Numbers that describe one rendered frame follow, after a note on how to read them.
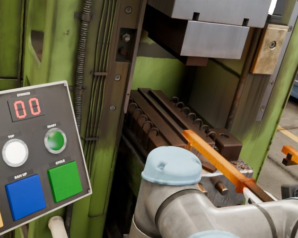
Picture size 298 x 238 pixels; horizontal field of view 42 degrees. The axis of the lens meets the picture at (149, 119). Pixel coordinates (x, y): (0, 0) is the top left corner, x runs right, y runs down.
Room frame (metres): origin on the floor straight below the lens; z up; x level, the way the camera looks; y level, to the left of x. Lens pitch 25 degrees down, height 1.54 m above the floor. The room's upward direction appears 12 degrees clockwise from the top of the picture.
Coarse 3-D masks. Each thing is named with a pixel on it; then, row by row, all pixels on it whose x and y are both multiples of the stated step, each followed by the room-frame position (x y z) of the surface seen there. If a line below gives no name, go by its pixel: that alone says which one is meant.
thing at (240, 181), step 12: (192, 132) 1.11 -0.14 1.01; (192, 144) 1.06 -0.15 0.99; (204, 144) 1.04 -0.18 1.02; (204, 156) 1.00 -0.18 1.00; (216, 156) 0.97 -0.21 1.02; (228, 168) 0.91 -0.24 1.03; (240, 180) 0.85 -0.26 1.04; (252, 180) 0.86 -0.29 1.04; (240, 192) 0.84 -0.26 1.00; (252, 192) 0.81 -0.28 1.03; (264, 192) 0.81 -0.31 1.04
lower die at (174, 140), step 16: (144, 96) 1.37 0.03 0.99; (160, 96) 1.41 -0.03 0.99; (128, 112) 1.24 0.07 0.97; (144, 112) 1.24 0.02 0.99; (160, 112) 1.24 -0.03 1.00; (176, 112) 1.29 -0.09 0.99; (144, 128) 1.13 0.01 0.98; (160, 128) 1.14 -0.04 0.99; (176, 128) 1.14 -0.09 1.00; (192, 128) 1.18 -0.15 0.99; (144, 144) 1.10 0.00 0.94; (160, 144) 1.05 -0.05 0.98; (176, 144) 1.05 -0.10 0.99
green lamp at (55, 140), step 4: (52, 132) 0.76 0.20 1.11; (56, 132) 0.77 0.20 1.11; (48, 136) 0.75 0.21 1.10; (52, 136) 0.75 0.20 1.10; (56, 136) 0.76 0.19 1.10; (60, 136) 0.77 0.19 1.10; (48, 140) 0.74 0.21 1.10; (52, 140) 0.75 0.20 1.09; (56, 140) 0.76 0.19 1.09; (60, 140) 0.77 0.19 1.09; (48, 144) 0.74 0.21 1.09; (52, 144) 0.75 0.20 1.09; (56, 144) 0.75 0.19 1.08; (60, 144) 0.76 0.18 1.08; (52, 148) 0.74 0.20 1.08; (56, 148) 0.75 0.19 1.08; (60, 148) 0.76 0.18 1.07
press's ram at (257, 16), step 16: (160, 0) 1.06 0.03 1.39; (176, 0) 1.00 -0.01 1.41; (192, 0) 1.02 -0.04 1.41; (208, 0) 1.04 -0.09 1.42; (224, 0) 1.06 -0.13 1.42; (240, 0) 1.09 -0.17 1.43; (256, 0) 1.11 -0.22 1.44; (176, 16) 1.00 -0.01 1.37; (192, 16) 1.02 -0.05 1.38; (208, 16) 1.05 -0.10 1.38; (224, 16) 1.07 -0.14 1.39; (240, 16) 1.09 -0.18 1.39; (256, 16) 1.12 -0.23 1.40
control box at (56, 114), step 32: (0, 96) 0.71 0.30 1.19; (32, 96) 0.76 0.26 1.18; (64, 96) 0.83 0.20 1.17; (0, 128) 0.68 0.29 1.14; (32, 128) 0.73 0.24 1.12; (64, 128) 0.79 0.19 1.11; (0, 160) 0.65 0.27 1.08; (32, 160) 0.70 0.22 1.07; (64, 160) 0.75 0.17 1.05; (0, 192) 0.62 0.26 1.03
